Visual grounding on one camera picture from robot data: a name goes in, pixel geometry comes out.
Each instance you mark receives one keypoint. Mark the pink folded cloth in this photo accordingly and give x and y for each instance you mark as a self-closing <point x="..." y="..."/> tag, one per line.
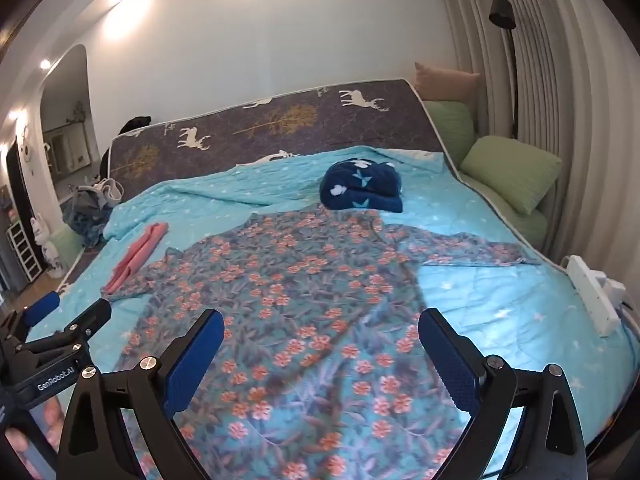
<point x="137" y="255"/>

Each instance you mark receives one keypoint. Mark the flat green pillow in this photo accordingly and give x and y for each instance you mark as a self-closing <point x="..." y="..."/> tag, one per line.
<point x="525" y="227"/>

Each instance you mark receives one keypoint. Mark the deer print mattress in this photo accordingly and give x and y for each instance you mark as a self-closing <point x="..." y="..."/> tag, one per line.
<point x="300" y="120"/>

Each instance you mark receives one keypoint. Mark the small green pillow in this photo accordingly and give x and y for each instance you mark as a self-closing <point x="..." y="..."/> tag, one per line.
<point x="452" y="125"/>

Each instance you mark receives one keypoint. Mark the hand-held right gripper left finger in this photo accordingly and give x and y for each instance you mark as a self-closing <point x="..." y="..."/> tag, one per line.
<point x="195" y="360"/>

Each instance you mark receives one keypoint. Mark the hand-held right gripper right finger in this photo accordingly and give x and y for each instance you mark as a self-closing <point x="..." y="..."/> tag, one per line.
<point x="450" y="360"/>

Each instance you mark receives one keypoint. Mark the white cabinet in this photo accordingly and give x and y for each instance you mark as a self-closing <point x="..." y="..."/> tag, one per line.
<point x="65" y="150"/>

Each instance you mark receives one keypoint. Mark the turquoise star blanket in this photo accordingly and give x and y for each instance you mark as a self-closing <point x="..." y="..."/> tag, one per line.
<point x="500" y="300"/>

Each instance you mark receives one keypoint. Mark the white bag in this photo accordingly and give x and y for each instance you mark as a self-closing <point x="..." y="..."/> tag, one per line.
<point x="112" y="190"/>

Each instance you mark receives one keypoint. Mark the floral print garment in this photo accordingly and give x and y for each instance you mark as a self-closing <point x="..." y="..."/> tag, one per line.
<point x="310" y="300"/>

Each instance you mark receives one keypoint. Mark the pile of blue clothes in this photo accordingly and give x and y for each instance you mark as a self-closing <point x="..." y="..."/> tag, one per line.
<point x="90" y="215"/>

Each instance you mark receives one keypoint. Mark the pink pillow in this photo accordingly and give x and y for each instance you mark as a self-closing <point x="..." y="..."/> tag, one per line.
<point x="445" y="82"/>

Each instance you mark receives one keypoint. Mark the black floor lamp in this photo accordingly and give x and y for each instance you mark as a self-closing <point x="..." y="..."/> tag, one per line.
<point x="502" y="12"/>

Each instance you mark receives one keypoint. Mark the white rack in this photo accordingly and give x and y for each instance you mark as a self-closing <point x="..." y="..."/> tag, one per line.
<point x="22" y="250"/>

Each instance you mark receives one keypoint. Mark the beige curtain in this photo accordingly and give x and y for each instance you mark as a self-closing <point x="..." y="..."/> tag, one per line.
<point x="575" y="85"/>

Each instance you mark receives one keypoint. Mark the navy printed folded garment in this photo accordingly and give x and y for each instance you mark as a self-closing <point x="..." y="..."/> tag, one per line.
<point x="360" y="187"/>

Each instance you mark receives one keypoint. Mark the large green pillow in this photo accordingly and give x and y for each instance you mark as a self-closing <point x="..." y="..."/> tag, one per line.
<point x="515" y="170"/>

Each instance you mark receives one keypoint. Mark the white power strip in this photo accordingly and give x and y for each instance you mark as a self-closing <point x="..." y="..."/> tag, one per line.
<point x="590" y="290"/>

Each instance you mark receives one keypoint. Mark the person's left hand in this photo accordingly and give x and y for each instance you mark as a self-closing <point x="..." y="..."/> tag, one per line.
<point x="19" y="447"/>

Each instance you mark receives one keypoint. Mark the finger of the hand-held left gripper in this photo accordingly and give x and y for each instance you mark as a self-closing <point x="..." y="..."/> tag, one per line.
<point x="95" y="312"/>
<point x="42" y="307"/>

